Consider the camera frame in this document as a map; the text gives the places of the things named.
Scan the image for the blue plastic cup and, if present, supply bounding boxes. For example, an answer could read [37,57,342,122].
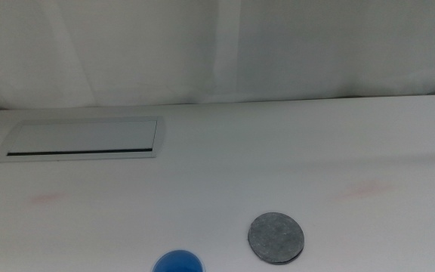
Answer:
[151,249,206,272]

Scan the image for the round grey cup mat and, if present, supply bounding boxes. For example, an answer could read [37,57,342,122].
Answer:
[247,212,305,265]

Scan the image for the white backdrop curtain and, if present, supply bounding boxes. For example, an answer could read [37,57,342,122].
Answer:
[0,0,435,111]

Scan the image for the grey table cable hatch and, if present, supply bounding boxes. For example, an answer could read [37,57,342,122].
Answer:
[0,116,167,163]

